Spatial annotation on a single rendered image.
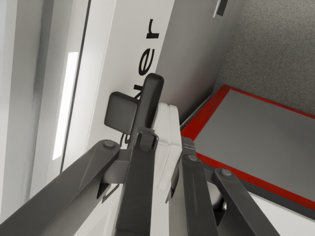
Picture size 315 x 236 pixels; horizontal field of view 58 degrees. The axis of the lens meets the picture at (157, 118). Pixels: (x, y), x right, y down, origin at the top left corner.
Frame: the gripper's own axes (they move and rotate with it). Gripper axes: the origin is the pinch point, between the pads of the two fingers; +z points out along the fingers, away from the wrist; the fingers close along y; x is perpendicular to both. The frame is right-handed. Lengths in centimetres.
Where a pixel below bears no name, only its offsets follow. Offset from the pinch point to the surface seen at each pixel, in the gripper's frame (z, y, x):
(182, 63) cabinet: 28.8, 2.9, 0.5
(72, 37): 0.8, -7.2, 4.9
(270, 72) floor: 84, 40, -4
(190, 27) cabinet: 26.8, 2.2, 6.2
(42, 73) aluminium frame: -1.5, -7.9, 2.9
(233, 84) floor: 87, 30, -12
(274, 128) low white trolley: 45, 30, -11
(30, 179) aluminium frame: -1.5, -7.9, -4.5
